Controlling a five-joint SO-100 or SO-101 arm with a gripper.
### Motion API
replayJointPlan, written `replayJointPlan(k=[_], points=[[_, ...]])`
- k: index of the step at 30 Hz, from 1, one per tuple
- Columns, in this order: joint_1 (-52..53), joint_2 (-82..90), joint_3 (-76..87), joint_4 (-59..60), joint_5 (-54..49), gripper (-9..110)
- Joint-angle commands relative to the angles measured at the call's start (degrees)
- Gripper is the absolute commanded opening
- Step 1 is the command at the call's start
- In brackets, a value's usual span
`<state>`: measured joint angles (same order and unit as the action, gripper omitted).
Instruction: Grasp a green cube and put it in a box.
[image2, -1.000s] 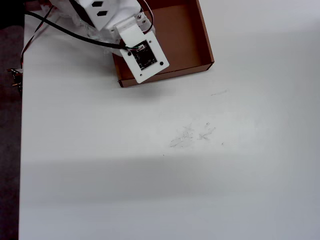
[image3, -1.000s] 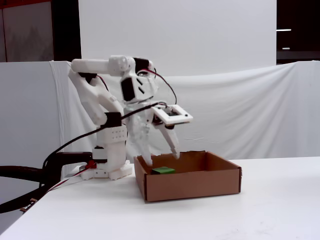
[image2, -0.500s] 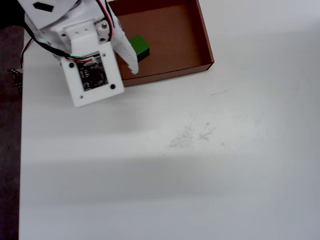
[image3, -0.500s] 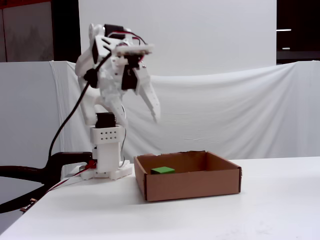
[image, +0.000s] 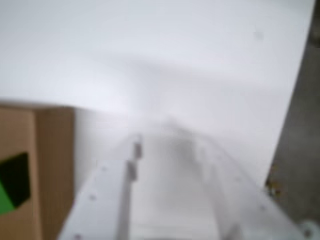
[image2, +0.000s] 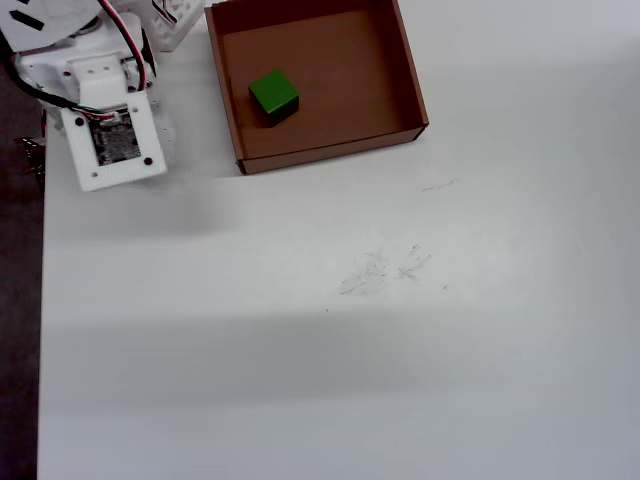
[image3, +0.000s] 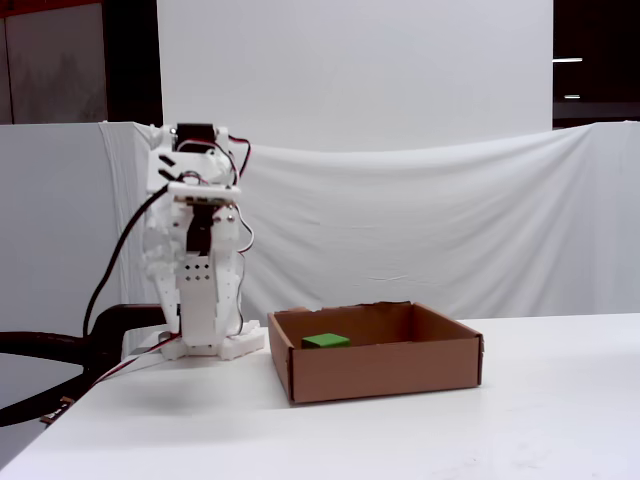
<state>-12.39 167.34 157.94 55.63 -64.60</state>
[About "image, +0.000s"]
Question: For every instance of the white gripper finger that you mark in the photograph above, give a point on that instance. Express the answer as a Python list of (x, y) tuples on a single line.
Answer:
[(240, 200), (102, 205)]

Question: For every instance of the green cube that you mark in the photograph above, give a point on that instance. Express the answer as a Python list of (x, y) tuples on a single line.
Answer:
[(12, 185)]

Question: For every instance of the brown cardboard box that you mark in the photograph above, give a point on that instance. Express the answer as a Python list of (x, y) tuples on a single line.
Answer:
[(52, 162)]

